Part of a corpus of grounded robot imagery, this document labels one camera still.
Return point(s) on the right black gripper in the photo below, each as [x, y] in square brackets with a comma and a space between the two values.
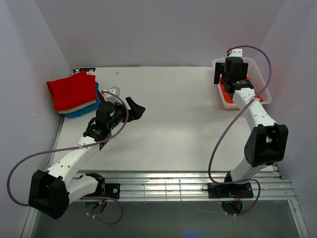
[219, 70]

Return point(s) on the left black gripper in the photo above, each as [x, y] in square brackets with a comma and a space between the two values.
[137, 110]

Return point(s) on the orange t-shirt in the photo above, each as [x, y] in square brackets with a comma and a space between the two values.
[226, 95]

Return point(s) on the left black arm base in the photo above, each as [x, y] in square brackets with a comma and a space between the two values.
[95, 185]

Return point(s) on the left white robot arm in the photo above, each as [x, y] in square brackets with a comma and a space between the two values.
[52, 191]

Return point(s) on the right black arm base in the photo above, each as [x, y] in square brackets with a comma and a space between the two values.
[228, 190]

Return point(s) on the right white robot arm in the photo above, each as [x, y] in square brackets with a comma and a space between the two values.
[267, 142]

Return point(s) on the white plastic basket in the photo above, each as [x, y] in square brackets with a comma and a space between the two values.
[256, 80]

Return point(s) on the folded maroon t-shirt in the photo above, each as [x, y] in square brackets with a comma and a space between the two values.
[101, 97]

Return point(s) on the blue label sticker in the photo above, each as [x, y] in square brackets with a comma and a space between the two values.
[86, 69]

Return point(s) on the folded beige t-shirt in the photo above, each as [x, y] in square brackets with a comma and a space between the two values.
[76, 108]

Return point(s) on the folded red t-shirt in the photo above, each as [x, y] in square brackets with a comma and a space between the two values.
[73, 91]

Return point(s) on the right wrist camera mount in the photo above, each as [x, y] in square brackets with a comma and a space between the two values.
[235, 52]

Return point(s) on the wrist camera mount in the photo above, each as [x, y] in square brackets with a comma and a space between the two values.
[111, 94]
[235, 52]

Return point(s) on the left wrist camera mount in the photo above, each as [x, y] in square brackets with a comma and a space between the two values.
[111, 94]

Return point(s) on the aluminium rail frame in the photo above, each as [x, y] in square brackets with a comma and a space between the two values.
[190, 186]

